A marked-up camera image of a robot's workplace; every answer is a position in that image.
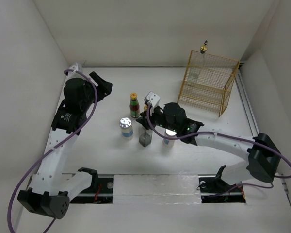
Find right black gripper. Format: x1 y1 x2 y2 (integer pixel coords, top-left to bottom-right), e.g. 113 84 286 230
136 104 179 133

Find dark liquid glass bottle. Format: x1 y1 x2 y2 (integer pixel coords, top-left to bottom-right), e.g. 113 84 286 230
138 126 153 147

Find clear glass oil bottle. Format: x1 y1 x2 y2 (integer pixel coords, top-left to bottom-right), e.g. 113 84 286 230
189 40 208 83

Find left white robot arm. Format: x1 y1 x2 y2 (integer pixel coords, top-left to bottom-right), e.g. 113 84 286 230
17 69 113 219

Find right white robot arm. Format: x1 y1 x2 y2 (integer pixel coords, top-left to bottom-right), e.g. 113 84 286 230
136 102 281 191

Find back green label sauce bottle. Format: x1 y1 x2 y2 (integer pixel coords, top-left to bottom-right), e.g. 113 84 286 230
129 93 140 118

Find left silver lid shaker jar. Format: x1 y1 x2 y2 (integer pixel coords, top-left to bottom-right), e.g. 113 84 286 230
119 117 133 140

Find silver lid shaker jar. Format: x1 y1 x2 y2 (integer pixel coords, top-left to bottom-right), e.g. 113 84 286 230
163 129 177 147
119 117 133 140

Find right silver lid shaker jar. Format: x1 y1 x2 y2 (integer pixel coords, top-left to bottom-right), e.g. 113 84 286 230
163 129 177 147

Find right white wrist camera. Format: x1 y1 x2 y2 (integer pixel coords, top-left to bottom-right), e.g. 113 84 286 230
144 91 161 108

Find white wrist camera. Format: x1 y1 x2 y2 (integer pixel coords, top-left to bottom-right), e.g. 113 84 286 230
144 91 161 108
68 62 83 72

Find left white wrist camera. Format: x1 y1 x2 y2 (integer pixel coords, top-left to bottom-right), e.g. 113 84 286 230
68 62 83 72

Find yellow wire rack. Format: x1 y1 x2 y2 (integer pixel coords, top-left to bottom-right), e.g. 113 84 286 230
177 50 240 117

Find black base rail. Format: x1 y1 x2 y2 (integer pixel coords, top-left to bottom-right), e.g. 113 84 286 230
71 174 246 205

